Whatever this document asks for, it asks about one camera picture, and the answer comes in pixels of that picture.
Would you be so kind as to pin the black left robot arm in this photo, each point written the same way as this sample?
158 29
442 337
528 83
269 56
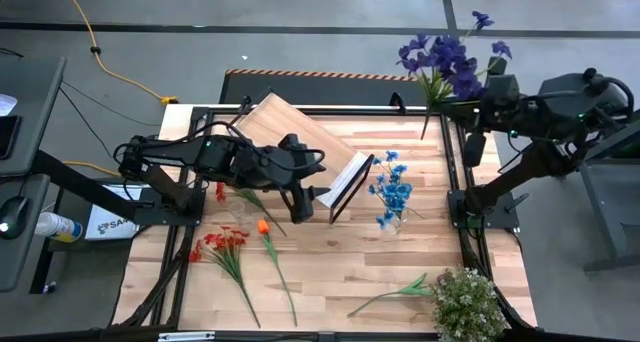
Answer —
220 157

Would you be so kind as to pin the blue flower bunch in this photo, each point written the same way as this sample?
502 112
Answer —
395 192

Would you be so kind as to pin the small red flower sprig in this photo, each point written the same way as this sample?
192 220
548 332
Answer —
220 192

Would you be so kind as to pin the black computer mouse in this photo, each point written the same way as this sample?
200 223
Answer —
14 217

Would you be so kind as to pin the black metal rig frame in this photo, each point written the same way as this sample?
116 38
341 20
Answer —
350 111

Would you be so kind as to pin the white paper sheet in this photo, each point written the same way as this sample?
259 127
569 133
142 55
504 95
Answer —
6 104

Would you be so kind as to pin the white printed sign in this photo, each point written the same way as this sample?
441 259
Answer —
107 224

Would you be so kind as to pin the grey keyboard tray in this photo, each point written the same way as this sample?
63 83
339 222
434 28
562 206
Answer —
20 262

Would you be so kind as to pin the black tablet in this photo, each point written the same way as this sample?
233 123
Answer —
9 137

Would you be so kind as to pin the black hazard-striped floor mat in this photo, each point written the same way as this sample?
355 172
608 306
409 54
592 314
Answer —
325 89

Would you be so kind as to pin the clear glass vase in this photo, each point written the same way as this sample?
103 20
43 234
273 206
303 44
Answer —
240 213
395 227

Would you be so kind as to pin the dark pink tulip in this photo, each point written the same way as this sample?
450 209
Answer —
415 289

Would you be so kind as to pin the white-flowered plant in black pot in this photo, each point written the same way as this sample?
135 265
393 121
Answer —
465 307

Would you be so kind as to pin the grey metal cart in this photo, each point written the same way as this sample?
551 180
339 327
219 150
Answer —
610 217

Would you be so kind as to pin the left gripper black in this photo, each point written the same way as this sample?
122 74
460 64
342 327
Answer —
297 172

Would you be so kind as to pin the black diagonal support beam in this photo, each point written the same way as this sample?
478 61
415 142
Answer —
75 179

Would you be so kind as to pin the white spray can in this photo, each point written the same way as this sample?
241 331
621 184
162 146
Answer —
57 227

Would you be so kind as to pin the wooden shelf with black frame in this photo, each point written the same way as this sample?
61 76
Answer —
290 137

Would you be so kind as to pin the purple flower bunch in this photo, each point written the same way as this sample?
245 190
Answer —
450 57

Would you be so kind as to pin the large red flower bunch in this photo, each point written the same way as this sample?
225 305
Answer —
225 242

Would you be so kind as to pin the orange tulip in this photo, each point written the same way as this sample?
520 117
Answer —
263 227

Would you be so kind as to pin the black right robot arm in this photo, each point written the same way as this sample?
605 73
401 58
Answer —
565 107

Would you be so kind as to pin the silver metal bracket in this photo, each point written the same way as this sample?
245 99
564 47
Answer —
185 336

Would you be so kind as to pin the grey desk top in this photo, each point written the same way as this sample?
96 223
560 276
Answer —
30 112

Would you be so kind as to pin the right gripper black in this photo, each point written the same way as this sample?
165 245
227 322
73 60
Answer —
500 107

